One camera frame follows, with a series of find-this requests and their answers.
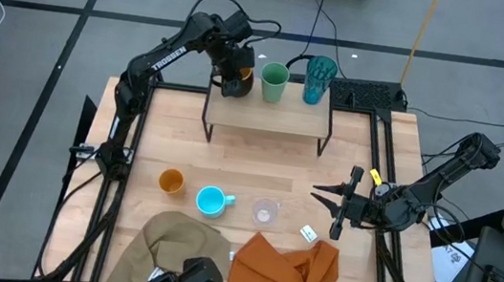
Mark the clear plastic mug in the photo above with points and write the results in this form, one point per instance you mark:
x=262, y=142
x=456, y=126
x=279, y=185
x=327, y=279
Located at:
x=264, y=215

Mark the wooden shelf with black legs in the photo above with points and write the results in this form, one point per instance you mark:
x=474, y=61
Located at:
x=274, y=115

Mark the small white tag box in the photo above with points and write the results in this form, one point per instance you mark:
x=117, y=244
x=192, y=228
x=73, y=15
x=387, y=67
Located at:
x=308, y=233

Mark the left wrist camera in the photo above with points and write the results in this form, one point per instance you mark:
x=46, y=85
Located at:
x=240, y=24

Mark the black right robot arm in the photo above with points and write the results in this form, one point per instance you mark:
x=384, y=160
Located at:
x=451, y=170

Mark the black side bracket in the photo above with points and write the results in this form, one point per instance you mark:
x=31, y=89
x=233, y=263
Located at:
x=467, y=232
x=88, y=111

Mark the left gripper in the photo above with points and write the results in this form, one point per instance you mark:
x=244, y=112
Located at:
x=235, y=59

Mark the light blue mug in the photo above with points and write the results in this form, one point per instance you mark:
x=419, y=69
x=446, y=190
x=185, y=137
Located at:
x=211, y=201

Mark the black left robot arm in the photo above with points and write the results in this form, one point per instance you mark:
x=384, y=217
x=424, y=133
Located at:
x=166, y=58

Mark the black computer box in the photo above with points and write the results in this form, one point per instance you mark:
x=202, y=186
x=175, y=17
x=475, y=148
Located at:
x=368, y=95

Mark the teal faceted plastic tumbler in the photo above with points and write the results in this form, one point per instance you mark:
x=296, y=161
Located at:
x=320, y=77

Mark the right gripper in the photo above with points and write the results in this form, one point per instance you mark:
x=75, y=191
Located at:
x=361, y=212

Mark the white paper sheet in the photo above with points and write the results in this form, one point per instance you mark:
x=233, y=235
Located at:
x=451, y=264

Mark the orange plastic cup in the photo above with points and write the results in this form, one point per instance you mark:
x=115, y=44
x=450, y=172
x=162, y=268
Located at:
x=171, y=181

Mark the beige cloth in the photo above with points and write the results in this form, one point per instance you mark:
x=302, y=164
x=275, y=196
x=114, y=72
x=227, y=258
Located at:
x=172, y=237

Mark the black mug with yellow inside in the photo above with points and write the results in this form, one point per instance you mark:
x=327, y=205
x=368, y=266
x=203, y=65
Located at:
x=246, y=87

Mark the green plastic cup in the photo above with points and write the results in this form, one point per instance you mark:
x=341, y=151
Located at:
x=274, y=78

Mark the white fabric tag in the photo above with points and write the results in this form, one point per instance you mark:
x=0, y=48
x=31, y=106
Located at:
x=156, y=273
x=232, y=255

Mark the orange cloth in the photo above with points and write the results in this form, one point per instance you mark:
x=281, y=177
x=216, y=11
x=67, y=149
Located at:
x=264, y=272

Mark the black metal table frame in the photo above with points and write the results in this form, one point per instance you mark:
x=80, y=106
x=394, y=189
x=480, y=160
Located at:
x=177, y=86

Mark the yellow tape tag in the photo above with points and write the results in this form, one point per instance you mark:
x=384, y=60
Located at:
x=375, y=177

